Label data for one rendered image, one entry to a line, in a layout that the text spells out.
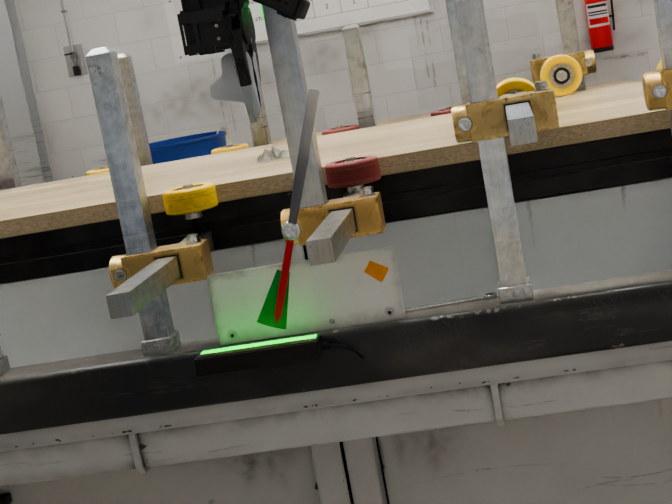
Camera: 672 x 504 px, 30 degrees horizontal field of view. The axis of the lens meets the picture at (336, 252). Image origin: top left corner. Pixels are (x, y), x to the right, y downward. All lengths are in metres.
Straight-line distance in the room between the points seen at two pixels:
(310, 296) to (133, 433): 0.34
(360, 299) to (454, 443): 0.41
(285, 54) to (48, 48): 7.69
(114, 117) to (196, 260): 0.22
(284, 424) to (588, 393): 0.43
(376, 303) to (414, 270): 0.23
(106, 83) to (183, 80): 7.32
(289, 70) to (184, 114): 7.40
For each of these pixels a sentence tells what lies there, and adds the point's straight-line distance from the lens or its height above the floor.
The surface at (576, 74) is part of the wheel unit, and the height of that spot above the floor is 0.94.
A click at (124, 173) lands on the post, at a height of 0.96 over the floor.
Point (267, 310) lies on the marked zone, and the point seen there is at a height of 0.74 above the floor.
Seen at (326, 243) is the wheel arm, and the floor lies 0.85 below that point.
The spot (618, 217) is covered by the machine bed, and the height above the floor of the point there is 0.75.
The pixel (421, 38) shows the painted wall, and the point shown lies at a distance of 8.79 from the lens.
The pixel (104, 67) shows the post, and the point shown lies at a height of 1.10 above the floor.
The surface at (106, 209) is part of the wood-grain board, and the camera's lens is 1.98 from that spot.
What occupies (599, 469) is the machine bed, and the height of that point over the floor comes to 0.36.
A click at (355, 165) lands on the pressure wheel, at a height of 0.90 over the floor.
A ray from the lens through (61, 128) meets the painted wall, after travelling 9.34.
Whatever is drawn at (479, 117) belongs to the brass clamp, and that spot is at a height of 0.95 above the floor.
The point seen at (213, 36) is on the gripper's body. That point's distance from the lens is 1.60.
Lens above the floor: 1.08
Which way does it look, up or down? 9 degrees down
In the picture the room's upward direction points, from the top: 10 degrees counter-clockwise
